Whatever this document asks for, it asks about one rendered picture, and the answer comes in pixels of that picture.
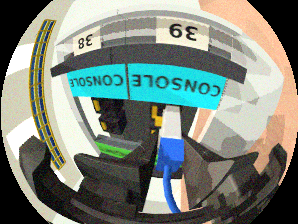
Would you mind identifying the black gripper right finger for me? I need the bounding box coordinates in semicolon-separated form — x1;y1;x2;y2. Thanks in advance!
181;132;259;210

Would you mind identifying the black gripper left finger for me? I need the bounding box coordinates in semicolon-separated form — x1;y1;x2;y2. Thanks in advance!
73;132;158;212

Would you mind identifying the blue network cable with white plug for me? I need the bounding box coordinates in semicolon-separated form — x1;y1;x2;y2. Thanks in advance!
154;105;185;213

